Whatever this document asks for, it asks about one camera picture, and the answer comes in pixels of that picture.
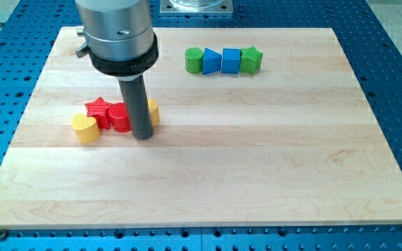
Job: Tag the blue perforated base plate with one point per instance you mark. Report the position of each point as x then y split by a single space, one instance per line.
28 34

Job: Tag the blue cube block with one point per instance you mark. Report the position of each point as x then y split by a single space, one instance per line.
231 61

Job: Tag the green star block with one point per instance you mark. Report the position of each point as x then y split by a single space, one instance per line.
251 60

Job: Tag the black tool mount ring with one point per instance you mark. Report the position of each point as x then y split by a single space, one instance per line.
127 68

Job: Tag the yellow heart block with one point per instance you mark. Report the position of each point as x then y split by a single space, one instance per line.
86 128

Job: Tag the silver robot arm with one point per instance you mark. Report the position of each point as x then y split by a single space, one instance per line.
120 42

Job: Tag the wooden board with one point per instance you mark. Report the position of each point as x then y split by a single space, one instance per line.
297 143

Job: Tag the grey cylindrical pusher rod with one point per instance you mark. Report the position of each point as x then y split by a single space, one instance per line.
135 98

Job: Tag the green circle block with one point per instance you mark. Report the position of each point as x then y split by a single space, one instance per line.
193 60

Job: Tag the red circle block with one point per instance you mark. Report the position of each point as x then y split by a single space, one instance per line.
119 117

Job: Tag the red star block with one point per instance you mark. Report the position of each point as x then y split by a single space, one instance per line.
99 110

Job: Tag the blue triangle block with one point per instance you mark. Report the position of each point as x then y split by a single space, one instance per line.
211 61

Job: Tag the yellow hexagon block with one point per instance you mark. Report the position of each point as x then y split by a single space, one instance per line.
154 112

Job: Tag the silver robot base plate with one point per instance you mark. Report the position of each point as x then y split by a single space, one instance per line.
196 6

